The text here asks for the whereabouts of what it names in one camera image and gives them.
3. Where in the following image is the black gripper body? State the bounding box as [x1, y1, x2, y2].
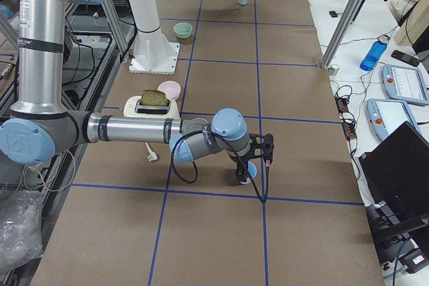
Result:
[234, 133, 274, 173]

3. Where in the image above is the mint green bowl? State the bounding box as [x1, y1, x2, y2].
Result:
[173, 22, 193, 39]

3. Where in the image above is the white power plug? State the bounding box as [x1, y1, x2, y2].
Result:
[145, 143, 158, 162]

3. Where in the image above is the pink bowl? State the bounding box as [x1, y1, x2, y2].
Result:
[158, 80, 182, 100]

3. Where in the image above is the slice of toast bread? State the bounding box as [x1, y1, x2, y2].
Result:
[140, 90, 169, 106]

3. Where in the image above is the cream white toaster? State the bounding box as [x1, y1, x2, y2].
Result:
[123, 96, 180, 119]

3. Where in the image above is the teach pendant tablet near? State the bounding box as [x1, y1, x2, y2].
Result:
[366, 98, 421, 141]

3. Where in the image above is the teach pendant tablet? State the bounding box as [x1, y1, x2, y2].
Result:
[381, 64, 428, 106]
[366, 98, 421, 141]

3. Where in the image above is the black laptop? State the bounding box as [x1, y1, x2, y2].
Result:
[358, 120, 429, 213]

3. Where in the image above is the blue water bottle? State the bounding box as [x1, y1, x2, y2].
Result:
[359, 34, 390, 72]

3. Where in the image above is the teach pendant tablet far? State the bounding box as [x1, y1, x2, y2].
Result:
[381, 64, 428, 106]

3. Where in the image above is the black smartphone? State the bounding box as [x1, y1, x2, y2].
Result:
[391, 50, 420, 67]

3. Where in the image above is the clear plastic bag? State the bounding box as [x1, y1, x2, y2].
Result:
[1, 190, 43, 273]

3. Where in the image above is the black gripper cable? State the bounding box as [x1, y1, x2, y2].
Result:
[170, 131, 272, 204]

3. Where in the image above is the aluminium frame post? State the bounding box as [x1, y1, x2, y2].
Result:
[320, 0, 363, 76]

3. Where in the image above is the white camera pedestal column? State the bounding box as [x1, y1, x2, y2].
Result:
[129, 0, 180, 74]

